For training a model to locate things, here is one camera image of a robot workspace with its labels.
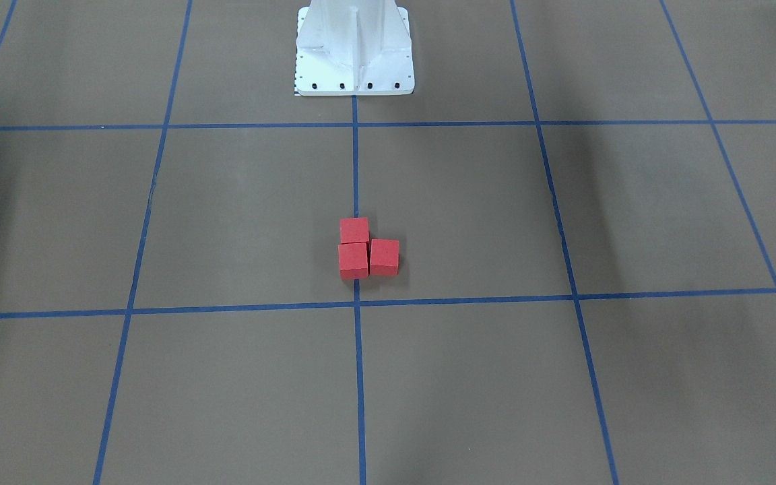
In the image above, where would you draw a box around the red cube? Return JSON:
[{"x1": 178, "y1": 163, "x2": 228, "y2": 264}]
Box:
[
  {"x1": 339, "y1": 217, "x2": 370, "y2": 245},
  {"x1": 337, "y1": 242, "x2": 370, "y2": 280},
  {"x1": 369, "y1": 238, "x2": 400, "y2": 277}
]

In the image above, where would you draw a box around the white pedestal column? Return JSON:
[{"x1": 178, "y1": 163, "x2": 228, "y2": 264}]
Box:
[{"x1": 294, "y1": 1, "x2": 416, "y2": 96}]

